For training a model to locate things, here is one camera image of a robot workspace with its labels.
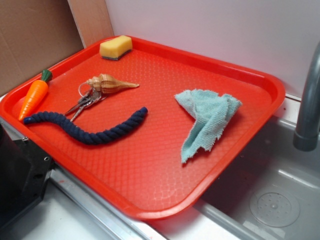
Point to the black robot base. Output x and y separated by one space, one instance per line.
24 172

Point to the red plastic tray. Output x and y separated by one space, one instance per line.
142 174

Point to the light blue cloth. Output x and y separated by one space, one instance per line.
211 112

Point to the tan striped seashell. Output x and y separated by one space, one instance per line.
107 84

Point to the yellow sponge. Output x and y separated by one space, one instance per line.
116 48

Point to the orange toy carrot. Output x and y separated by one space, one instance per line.
35 94

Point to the grey plastic sink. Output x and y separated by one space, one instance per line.
270 159

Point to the sink drain cover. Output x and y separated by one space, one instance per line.
274 207

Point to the grey faucet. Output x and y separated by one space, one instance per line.
308 122

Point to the brown cardboard panel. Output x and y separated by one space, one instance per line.
36 34

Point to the silver keys on ring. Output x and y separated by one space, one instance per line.
89 96

